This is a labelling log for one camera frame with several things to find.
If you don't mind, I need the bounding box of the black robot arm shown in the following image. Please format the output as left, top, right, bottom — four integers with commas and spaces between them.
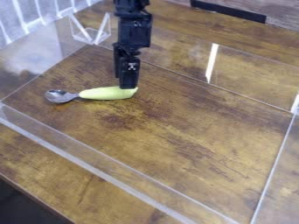
114, 0, 154, 89

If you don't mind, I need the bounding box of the clear acrylic corner bracket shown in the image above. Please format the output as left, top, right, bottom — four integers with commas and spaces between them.
70, 13, 111, 46

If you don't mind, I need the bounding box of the green handled metal spoon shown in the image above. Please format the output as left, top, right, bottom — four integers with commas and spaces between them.
44, 86, 138, 103

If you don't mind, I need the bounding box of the clear acrylic enclosure wall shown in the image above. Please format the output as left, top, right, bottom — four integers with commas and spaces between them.
0, 11, 299, 224

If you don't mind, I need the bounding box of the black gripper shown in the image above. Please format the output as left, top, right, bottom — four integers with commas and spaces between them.
114, 11, 154, 89

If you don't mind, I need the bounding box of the black bar in background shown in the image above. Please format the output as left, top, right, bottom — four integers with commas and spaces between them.
191, 0, 267, 24

